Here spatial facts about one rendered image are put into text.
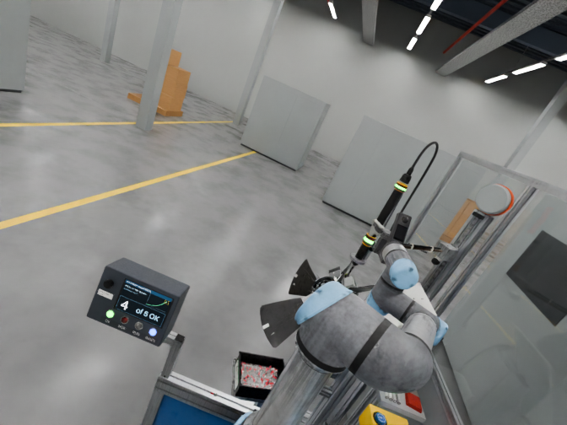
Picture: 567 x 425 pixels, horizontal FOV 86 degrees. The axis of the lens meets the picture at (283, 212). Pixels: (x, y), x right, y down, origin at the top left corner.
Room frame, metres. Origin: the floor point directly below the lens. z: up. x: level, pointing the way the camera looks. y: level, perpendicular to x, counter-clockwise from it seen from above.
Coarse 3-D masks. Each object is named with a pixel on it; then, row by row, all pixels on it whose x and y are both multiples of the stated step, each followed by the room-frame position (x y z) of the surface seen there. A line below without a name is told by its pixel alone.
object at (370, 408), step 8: (368, 408) 0.87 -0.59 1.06; (376, 408) 0.87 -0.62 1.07; (360, 416) 0.87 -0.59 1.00; (368, 416) 0.84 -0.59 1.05; (392, 416) 0.87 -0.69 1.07; (360, 424) 0.84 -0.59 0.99; (368, 424) 0.81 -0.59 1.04; (376, 424) 0.81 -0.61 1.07; (392, 424) 0.83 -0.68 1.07; (400, 424) 0.85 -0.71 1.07
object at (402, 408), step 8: (376, 392) 1.19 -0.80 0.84; (416, 392) 1.28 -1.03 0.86; (384, 400) 1.14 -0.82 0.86; (400, 400) 1.18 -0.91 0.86; (392, 408) 1.13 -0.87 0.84; (400, 408) 1.14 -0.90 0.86; (408, 408) 1.16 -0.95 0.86; (408, 416) 1.14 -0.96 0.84; (416, 416) 1.14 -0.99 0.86; (424, 416) 1.16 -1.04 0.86
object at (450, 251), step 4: (440, 244) 1.55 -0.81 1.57; (444, 244) 1.55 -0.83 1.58; (448, 244) 1.59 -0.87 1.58; (452, 244) 1.60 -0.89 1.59; (440, 248) 1.54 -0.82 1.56; (444, 248) 1.53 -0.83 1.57; (448, 248) 1.51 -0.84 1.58; (452, 248) 1.54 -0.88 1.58; (456, 248) 1.57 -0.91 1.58; (436, 252) 1.54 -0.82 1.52; (444, 252) 1.52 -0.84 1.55; (448, 252) 1.50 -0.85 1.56; (452, 252) 1.52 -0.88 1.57; (456, 252) 1.54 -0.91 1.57; (440, 256) 1.52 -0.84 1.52; (444, 256) 1.50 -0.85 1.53; (448, 256) 1.51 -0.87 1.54; (452, 256) 1.54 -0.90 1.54; (444, 260) 1.50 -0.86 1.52; (448, 260) 1.53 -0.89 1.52; (452, 260) 1.55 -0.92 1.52
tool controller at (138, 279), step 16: (112, 272) 0.76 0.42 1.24; (128, 272) 0.78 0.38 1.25; (144, 272) 0.82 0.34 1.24; (112, 288) 0.75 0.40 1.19; (128, 288) 0.76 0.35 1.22; (144, 288) 0.76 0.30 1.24; (160, 288) 0.77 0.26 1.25; (176, 288) 0.81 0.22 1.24; (96, 304) 0.73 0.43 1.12; (112, 304) 0.74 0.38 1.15; (144, 304) 0.75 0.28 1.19; (160, 304) 0.76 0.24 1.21; (176, 304) 0.77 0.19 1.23; (112, 320) 0.72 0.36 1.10; (144, 320) 0.74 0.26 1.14; (160, 320) 0.74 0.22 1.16; (144, 336) 0.73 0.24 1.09; (160, 336) 0.73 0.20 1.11
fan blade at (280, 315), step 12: (288, 300) 1.26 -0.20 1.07; (300, 300) 1.25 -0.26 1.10; (264, 312) 1.23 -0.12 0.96; (276, 312) 1.22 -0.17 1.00; (288, 312) 1.21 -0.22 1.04; (264, 324) 1.18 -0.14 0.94; (276, 324) 1.17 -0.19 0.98; (288, 324) 1.17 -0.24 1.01; (276, 336) 1.13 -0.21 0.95; (288, 336) 1.13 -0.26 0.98
